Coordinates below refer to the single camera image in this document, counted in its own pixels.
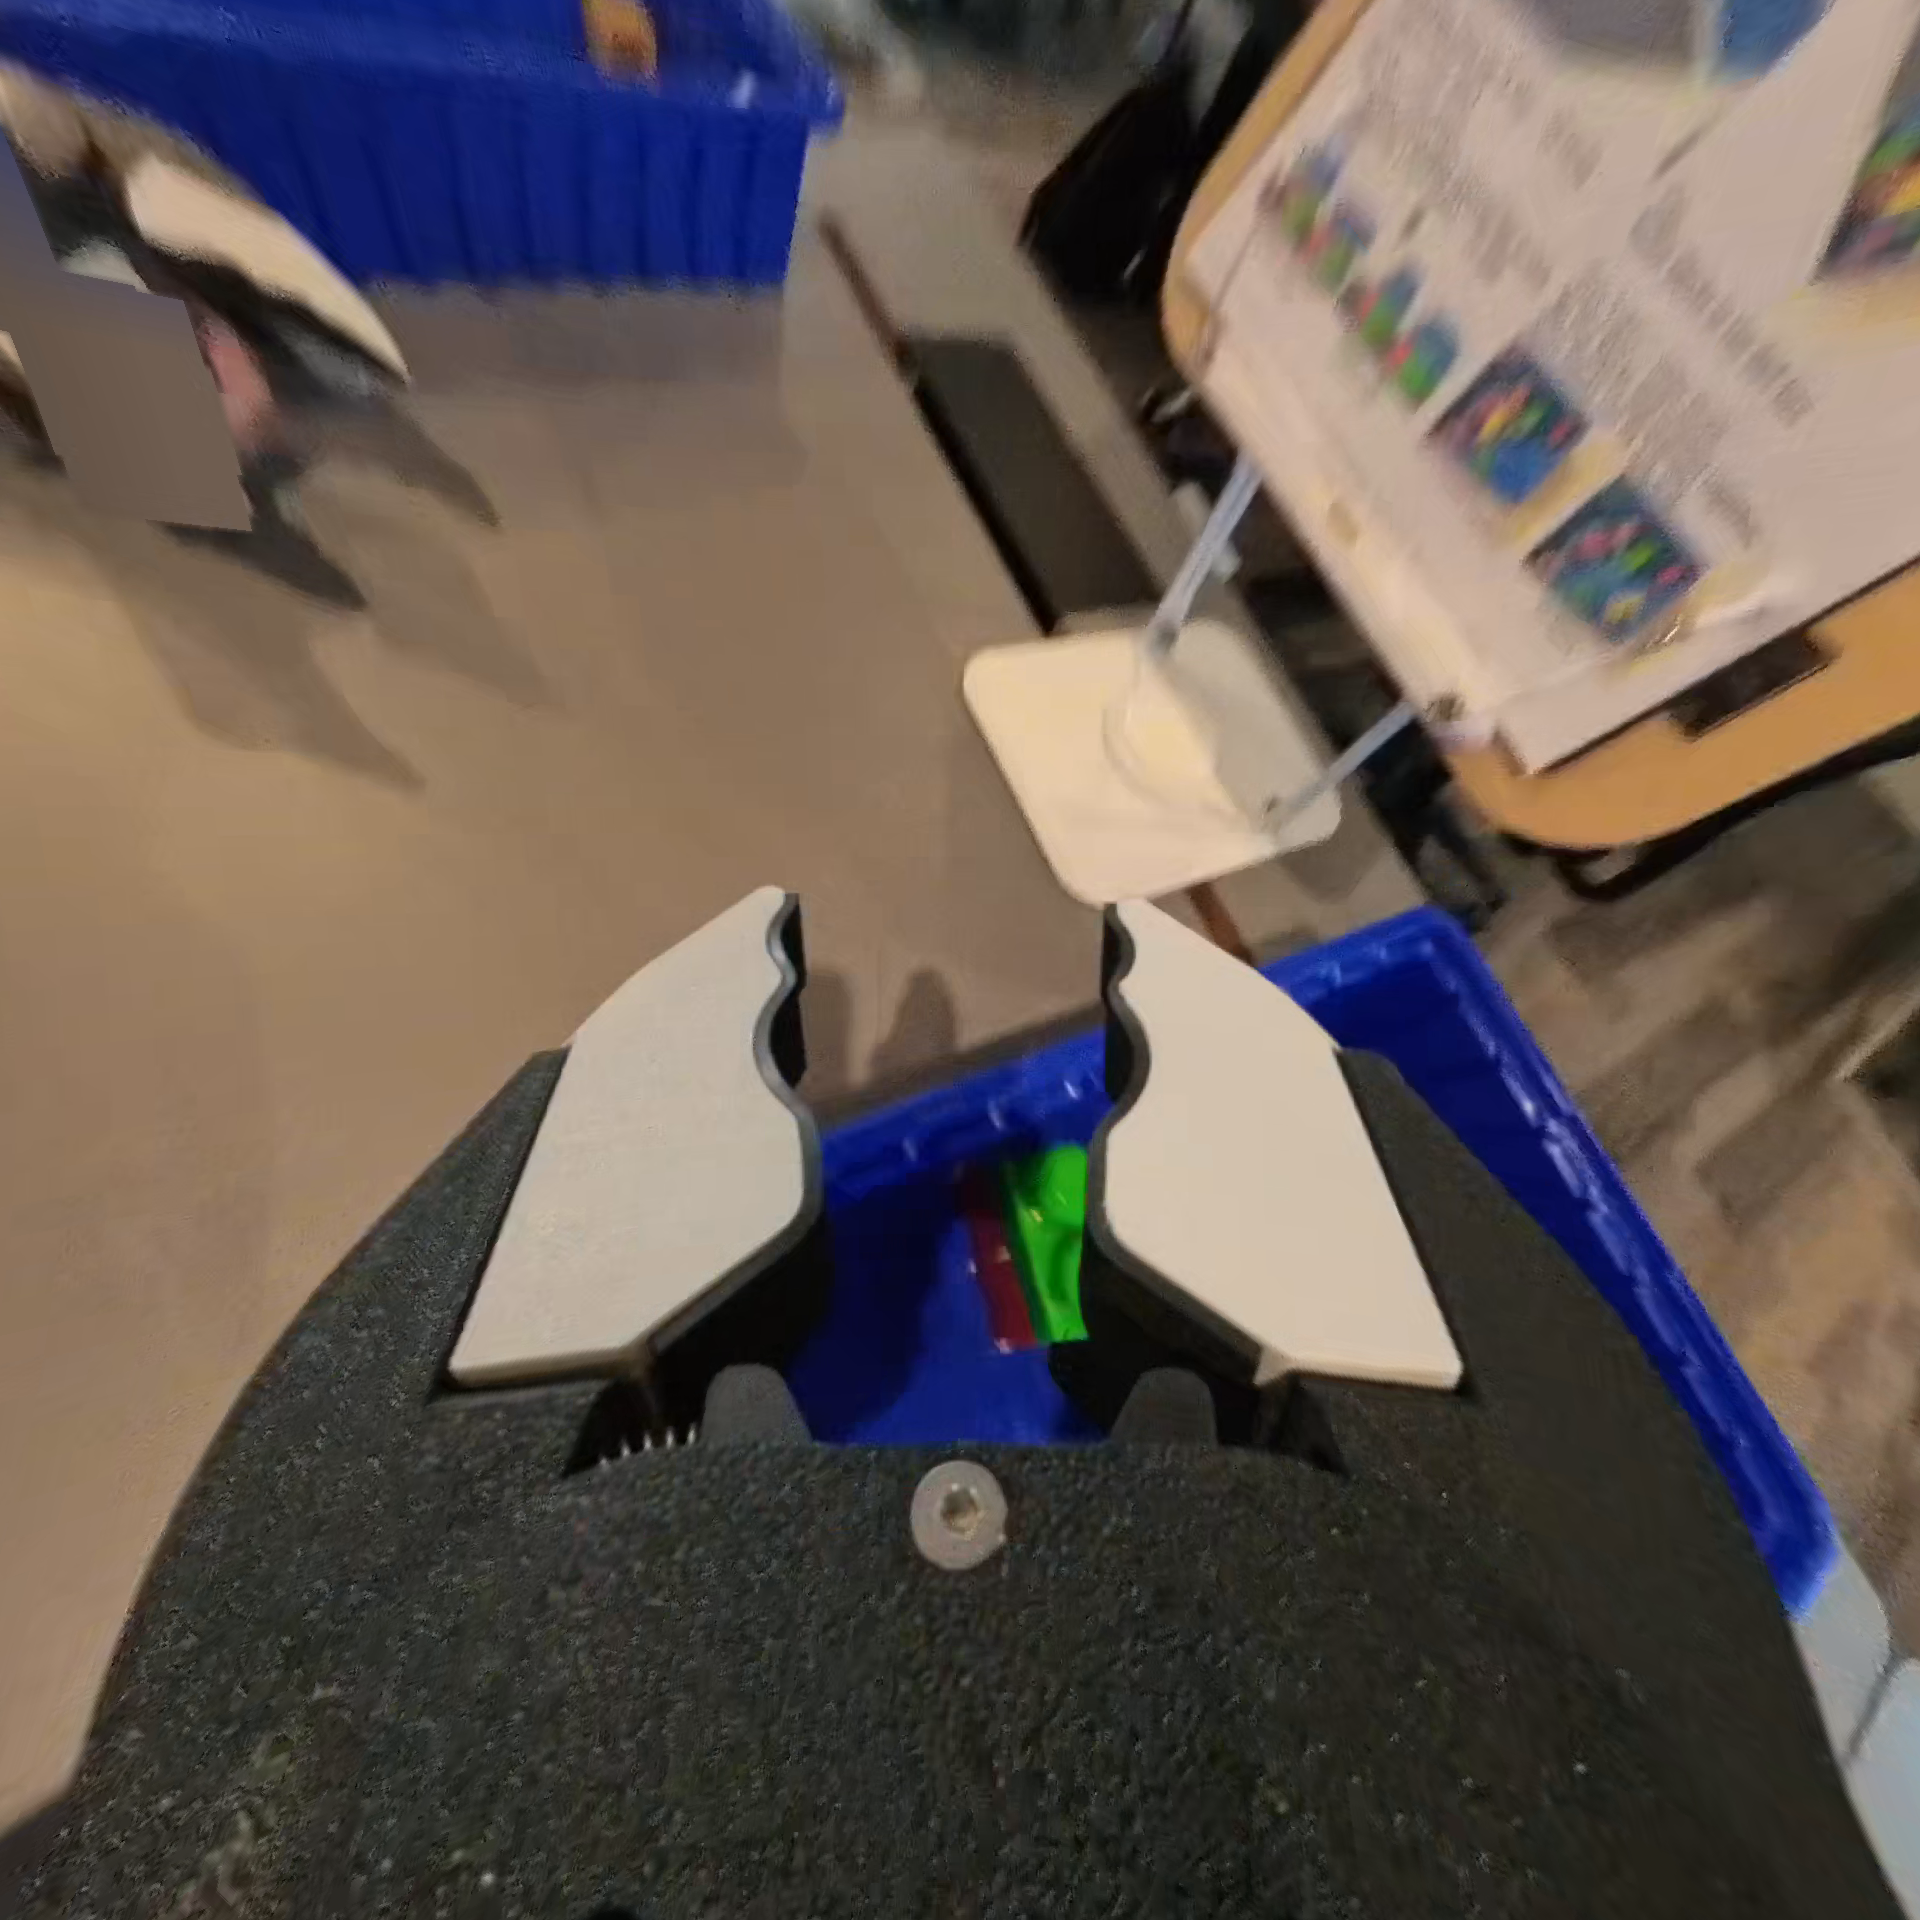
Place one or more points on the yellow toy block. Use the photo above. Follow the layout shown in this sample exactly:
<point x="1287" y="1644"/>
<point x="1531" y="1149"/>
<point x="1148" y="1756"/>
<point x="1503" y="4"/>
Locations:
<point x="621" y="37"/>

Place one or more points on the black office chair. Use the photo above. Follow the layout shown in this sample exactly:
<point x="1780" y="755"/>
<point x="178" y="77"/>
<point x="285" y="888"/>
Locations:
<point x="1125" y="180"/>

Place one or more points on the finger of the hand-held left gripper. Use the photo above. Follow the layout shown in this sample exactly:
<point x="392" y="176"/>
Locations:
<point x="255" y="248"/>

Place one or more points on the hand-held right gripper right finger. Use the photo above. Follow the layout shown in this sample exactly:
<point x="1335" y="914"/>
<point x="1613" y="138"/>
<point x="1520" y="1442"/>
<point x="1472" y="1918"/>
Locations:
<point x="1276" y="1201"/>

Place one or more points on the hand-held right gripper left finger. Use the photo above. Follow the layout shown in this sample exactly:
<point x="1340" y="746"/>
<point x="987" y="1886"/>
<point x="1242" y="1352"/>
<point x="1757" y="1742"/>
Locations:
<point x="646" y="1184"/>

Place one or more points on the green two-stud block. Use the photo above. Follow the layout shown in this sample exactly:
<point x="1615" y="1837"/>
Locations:
<point x="1050" y="1243"/>

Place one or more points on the printed instruction sheet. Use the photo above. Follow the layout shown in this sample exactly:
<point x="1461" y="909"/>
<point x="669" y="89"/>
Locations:
<point x="1500" y="224"/>

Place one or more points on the blue plastic bin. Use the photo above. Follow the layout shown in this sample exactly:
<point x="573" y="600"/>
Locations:
<point x="524" y="180"/>
<point x="932" y="1349"/>

